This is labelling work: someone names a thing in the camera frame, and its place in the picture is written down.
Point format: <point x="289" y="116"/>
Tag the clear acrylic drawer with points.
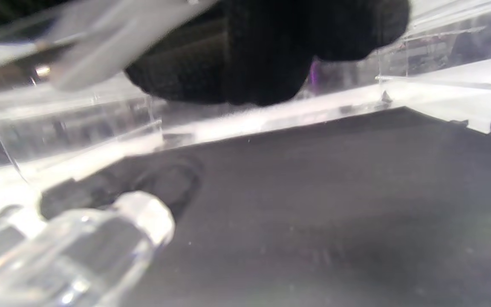
<point x="271" y="119"/>

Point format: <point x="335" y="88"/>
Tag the black drawer liner mat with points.
<point x="313" y="213"/>

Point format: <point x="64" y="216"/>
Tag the person's right hand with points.
<point x="271" y="51"/>

